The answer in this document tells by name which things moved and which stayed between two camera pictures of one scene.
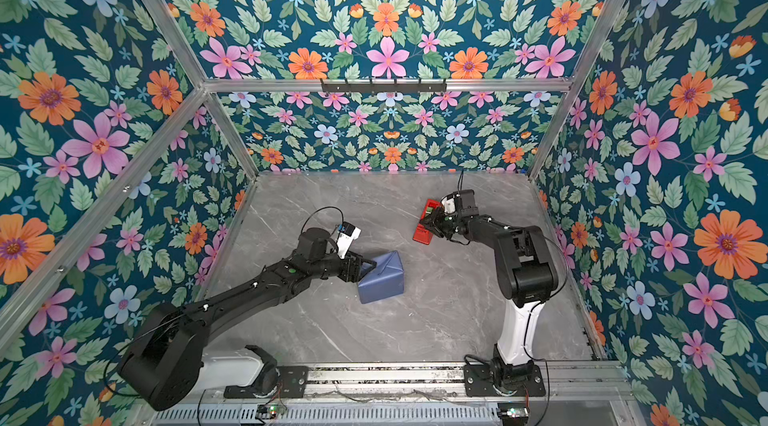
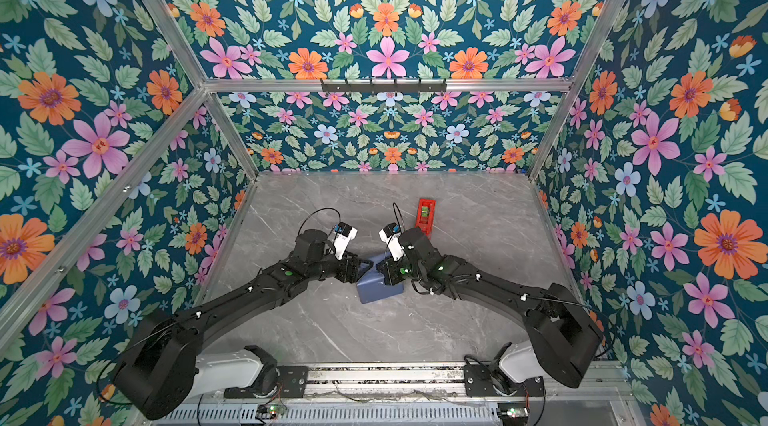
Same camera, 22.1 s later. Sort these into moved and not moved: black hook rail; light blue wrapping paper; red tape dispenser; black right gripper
Moved: black right gripper
Not moved: black hook rail; red tape dispenser; light blue wrapping paper
